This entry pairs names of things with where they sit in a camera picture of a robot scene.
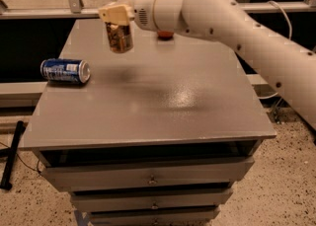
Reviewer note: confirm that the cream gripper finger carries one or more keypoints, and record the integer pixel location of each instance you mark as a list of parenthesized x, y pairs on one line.
[(118, 14)]

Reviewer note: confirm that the orange soda can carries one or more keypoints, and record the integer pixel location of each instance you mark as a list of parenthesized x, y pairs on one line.
[(120, 38)]

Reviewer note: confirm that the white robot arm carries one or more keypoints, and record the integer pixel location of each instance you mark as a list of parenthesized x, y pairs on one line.
[(289, 68)]

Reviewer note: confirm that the blue pepsi can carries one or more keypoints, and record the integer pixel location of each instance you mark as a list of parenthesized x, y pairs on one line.
[(65, 70)]

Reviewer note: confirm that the red apple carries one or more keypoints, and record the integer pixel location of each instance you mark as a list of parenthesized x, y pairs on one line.
[(165, 34)]

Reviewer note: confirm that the grey drawer cabinet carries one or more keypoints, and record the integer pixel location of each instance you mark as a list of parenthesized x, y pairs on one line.
[(183, 99)]

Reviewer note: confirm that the top grey drawer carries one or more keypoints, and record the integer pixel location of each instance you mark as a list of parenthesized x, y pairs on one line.
[(147, 175)]

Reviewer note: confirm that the grey drawer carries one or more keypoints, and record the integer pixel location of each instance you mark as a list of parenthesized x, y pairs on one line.
[(148, 217), (147, 175), (151, 199)]

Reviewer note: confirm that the black stand leg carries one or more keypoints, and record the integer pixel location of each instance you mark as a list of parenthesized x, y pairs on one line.
[(10, 154)]

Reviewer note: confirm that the middle grey drawer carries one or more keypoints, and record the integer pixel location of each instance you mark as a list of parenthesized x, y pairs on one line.
[(151, 199)]

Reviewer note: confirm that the bottom grey drawer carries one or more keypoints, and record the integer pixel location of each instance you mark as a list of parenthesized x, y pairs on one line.
[(148, 217)]

